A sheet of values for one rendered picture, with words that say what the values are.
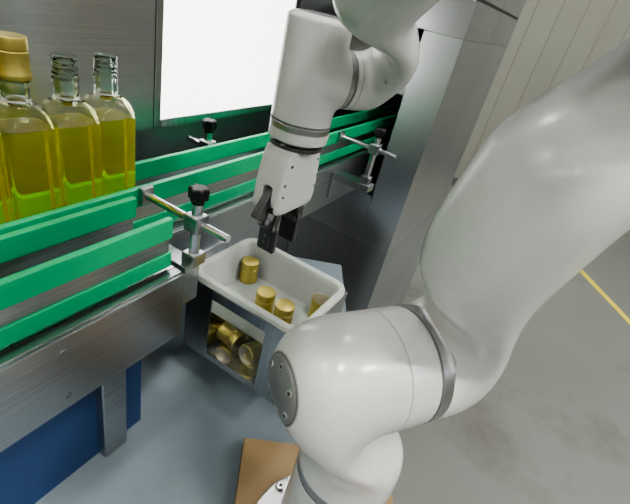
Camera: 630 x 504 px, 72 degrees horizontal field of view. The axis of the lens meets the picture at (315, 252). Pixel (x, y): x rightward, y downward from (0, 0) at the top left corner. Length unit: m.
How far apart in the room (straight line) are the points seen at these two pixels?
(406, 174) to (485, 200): 1.09
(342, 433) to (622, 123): 0.29
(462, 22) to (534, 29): 3.47
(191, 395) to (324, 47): 0.64
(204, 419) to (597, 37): 4.71
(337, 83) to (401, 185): 0.82
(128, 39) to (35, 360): 0.52
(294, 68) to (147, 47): 0.36
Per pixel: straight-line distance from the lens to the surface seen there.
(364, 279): 1.54
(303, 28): 0.57
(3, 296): 0.53
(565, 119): 0.28
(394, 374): 0.39
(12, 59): 0.59
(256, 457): 0.80
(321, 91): 0.58
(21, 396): 0.60
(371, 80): 0.61
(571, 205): 0.27
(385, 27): 0.47
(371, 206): 1.43
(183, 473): 0.80
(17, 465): 0.72
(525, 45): 4.75
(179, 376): 0.92
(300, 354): 0.38
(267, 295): 0.75
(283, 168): 0.60
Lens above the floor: 1.44
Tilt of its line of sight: 31 degrees down
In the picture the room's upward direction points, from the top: 14 degrees clockwise
